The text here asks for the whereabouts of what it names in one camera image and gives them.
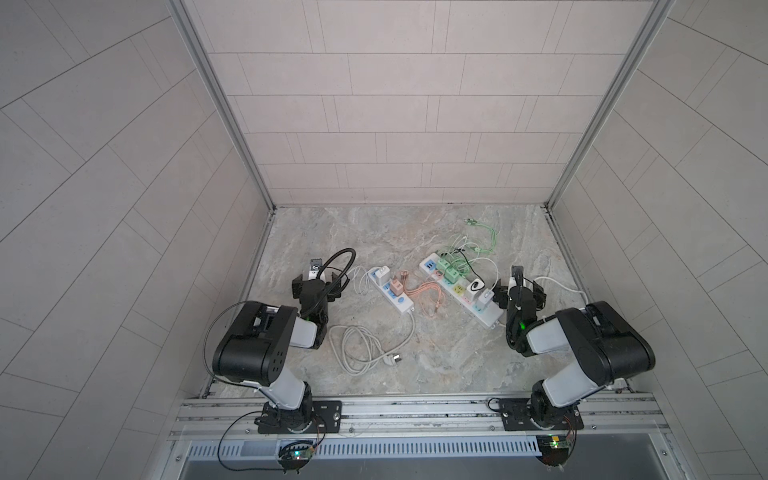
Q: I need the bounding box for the white multicolour socket power strip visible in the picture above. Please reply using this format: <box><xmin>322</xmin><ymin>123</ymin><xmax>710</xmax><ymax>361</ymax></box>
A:
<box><xmin>419</xmin><ymin>253</ymin><xmax>503</xmax><ymax>329</ymax></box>

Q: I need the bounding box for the white charger adapter with cable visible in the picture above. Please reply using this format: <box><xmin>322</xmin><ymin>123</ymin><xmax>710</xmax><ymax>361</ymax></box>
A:
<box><xmin>462</xmin><ymin>257</ymin><xmax>500</xmax><ymax>311</ymax></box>

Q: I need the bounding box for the white charger with black cable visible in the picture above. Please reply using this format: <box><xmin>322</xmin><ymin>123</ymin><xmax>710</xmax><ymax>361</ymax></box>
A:
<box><xmin>454</xmin><ymin>249</ymin><xmax>485</xmax><ymax>294</ymax></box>

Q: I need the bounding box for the green charger adapter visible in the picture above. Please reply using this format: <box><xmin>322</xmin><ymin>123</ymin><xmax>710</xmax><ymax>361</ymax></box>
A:
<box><xmin>444</xmin><ymin>266</ymin><xmax>461</xmax><ymax>284</ymax></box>
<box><xmin>436</xmin><ymin>257</ymin><xmax>451</xmax><ymax>274</ymax></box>

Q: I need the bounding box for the pink charger adapter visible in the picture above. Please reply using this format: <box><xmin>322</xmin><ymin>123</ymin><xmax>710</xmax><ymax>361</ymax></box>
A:
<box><xmin>389</xmin><ymin>278</ymin><xmax>404</xmax><ymax>297</ymax></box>

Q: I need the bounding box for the white blue socket power strip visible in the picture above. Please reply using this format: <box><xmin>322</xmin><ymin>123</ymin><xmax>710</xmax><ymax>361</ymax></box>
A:
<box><xmin>367</xmin><ymin>266</ymin><xmax>414</xmax><ymax>314</ymax></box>

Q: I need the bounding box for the pink charging cable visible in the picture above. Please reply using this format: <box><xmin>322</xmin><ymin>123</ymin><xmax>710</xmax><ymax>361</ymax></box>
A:
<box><xmin>398</xmin><ymin>271</ymin><xmax>448</xmax><ymax>320</ymax></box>

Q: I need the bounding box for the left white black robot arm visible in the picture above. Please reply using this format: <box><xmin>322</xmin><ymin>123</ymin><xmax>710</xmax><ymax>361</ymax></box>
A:
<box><xmin>205</xmin><ymin>247</ymin><xmax>356</xmax><ymax>434</ymax></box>

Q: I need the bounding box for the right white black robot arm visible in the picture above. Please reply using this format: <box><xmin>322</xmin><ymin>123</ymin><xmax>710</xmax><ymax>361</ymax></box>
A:
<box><xmin>493</xmin><ymin>266</ymin><xmax>656</xmax><ymax>430</ymax></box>

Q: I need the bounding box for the right green circuit board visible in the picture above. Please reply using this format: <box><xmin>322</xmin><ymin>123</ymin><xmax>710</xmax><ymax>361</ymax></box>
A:
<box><xmin>536</xmin><ymin>435</ymin><xmax>572</xmax><ymax>467</ymax></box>

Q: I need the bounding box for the green circuit board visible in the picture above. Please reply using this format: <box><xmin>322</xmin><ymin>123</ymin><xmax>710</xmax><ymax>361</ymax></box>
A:
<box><xmin>536</xmin><ymin>435</ymin><xmax>572</xmax><ymax>467</ymax></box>
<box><xmin>277</xmin><ymin>441</ymin><xmax>316</xmax><ymax>473</ymax></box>

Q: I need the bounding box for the left green circuit board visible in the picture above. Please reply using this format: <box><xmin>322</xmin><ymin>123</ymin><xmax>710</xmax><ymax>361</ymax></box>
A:
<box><xmin>277</xmin><ymin>441</ymin><xmax>316</xmax><ymax>473</ymax></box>

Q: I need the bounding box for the white power strip cord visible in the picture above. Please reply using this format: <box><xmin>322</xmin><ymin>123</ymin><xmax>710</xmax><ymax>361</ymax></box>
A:
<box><xmin>532</xmin><ymin>274</ymin><xmax>592</xmax><ymax>307</ymax></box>

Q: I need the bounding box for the green charging cable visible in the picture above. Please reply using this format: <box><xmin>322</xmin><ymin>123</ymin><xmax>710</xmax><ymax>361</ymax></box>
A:
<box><xmin>436</xmin><ymin>218</ymin><xmax>500</xmax><ymax>265</ymax></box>

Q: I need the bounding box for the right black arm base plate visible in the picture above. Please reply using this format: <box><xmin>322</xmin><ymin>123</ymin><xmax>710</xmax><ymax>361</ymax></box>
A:
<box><xmin>498</xmin><ymin>398</ymin><xmax>584</xmax><ymax>431</ymax></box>

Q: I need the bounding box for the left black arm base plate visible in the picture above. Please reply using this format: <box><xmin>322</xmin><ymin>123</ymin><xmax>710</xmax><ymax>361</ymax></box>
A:
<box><xmin>255</xmin><ymin>400</ymin><xmax>342</xmax><ymax>434</ymax></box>

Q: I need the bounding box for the aluminium mounting rail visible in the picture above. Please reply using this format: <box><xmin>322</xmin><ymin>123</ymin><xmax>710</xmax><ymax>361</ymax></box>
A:
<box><xmin>168</xmin><ymin>392</ymin><xmax>670</xmax><ymax>440</ymax></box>

